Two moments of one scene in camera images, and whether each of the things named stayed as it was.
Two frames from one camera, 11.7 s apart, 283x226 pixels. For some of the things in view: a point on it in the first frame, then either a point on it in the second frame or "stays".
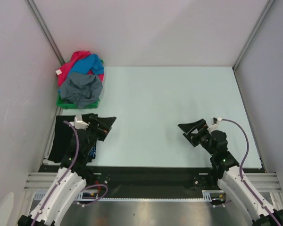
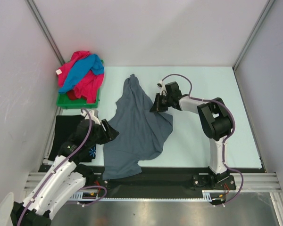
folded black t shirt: x=62 y=135 stays
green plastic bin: x=61 y=104 stays
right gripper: x=201 y=127 → x=157 y=107
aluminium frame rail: x=263 y=181 stays
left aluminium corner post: x=45 y=31 stays
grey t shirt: x=81 y=89 → x=143 y=132
